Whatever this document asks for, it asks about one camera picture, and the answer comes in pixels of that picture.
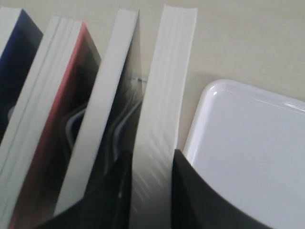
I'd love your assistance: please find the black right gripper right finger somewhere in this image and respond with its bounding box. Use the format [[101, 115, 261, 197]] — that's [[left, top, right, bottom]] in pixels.
[[171, 148, 305, 229]]

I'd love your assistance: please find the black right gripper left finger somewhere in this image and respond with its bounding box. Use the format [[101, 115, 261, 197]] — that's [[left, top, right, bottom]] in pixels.
[[36, 150, 132, 229]]

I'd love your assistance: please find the blue moon cover book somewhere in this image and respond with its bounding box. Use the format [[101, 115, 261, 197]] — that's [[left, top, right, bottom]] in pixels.
[[0, 6, 43, 138]]

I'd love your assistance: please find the pink teal spine book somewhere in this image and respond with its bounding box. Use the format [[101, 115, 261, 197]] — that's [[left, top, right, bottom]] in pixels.
[[0, 16, 101, 229]]

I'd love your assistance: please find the white spine thick book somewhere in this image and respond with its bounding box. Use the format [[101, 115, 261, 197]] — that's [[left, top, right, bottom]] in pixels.
[[132, 5, 198, 214]]

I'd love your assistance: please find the black spine book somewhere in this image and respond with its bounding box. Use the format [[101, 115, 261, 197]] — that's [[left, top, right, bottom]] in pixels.
[[54, 8, 139, 216]]

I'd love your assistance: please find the white plastic tray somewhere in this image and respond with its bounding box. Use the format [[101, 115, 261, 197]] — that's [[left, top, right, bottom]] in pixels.
[[183, 80, 305, 229]]

